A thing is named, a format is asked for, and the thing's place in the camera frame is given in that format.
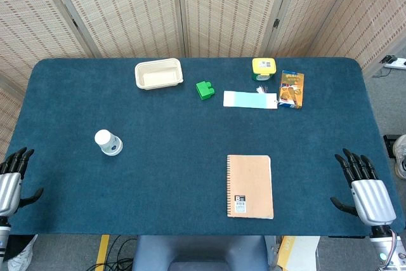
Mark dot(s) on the light blue bookmark card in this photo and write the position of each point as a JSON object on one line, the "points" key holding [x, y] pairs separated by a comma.
{"points": [[250, 99]]}

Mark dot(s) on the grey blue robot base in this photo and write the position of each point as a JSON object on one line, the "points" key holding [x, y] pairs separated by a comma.
{"points": [[200, 253]]}

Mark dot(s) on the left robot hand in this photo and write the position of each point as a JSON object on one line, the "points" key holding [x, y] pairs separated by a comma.
{"points": [[9, 185]]}

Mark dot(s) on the orange snack box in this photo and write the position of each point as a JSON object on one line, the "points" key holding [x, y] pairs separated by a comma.
{"points": [[291, 89]]}

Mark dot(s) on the green toy brick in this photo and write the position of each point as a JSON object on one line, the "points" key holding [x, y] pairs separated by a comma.
{"points": [[204, 89]]}

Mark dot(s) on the yellow cardboard box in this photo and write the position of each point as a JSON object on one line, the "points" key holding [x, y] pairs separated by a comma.
{"points": [[296, 252]]}

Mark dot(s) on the yellow lidded jar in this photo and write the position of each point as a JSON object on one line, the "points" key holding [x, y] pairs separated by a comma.
{"points": [[263, 69]]}

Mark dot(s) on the woven folding screen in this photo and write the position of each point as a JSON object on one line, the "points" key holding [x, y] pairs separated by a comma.
{"points": [[196, 7]]}

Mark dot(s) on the brown spiral notebook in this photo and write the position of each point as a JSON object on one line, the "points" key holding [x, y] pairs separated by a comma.
{"points": [[250, 187]]}

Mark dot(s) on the blue table cloth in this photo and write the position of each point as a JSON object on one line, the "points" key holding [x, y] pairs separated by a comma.
{"points": [[196, 144]]}

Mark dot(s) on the white power strip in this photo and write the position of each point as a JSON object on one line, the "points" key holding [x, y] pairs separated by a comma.
{"points": [[396, 62]]}

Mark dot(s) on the black box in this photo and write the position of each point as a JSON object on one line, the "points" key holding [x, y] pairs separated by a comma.
{"points": [[389, 145]]}

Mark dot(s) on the beige food container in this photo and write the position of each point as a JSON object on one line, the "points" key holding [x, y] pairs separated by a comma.
{"points": [[159, 73]]}

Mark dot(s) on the white paper cup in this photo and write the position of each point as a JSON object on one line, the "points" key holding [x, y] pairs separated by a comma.
{"points": [[108, 142]]}

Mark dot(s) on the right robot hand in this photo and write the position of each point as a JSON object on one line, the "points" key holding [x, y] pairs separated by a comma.
{"points": [[371, 195]]}

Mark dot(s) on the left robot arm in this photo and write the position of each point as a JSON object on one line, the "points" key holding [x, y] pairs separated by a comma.
{"points": [[2, 236]]}

